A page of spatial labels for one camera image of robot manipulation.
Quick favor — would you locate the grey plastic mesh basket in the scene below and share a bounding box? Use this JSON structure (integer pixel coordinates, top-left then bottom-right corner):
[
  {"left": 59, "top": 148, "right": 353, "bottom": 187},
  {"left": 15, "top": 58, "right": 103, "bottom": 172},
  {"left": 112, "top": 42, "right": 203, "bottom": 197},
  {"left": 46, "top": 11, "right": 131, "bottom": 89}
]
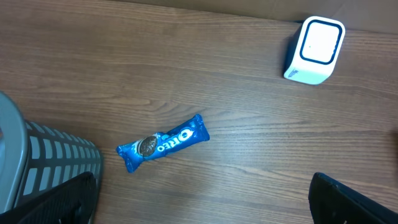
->
[{"left": 1, "top": 93, "right": 104, "bottom": 213}]

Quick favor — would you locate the white barcode scanner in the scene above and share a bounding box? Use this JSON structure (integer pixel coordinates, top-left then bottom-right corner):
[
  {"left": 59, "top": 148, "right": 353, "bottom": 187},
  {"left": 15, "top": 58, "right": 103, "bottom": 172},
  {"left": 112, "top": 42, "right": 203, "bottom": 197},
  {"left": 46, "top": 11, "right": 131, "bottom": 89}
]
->
[{"left": 284, "top": 16, "right": 345, "bottom": 85}]

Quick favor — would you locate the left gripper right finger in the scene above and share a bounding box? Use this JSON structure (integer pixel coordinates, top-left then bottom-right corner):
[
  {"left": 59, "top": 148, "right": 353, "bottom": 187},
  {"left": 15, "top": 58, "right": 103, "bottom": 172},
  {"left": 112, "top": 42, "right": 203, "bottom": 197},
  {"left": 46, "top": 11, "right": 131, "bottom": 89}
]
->
[{"left": 308, "top": 172, "right": 397, "bottom": 224}]

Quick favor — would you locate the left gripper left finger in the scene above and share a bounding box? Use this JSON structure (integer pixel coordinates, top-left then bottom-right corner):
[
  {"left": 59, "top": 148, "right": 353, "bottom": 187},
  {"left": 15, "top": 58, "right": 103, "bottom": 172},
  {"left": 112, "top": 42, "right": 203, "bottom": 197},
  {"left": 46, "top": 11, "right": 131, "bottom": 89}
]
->
[{"left": 1, "top": 172, "right": 98, "bottom": 224}]

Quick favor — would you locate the blue oreo packet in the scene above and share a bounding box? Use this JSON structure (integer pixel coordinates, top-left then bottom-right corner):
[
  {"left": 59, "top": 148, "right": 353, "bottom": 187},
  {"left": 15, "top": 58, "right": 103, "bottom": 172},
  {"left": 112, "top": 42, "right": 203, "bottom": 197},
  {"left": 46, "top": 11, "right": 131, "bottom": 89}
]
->
[{"left": 116, "top": 114, "right": 210, "bottom": 173}]

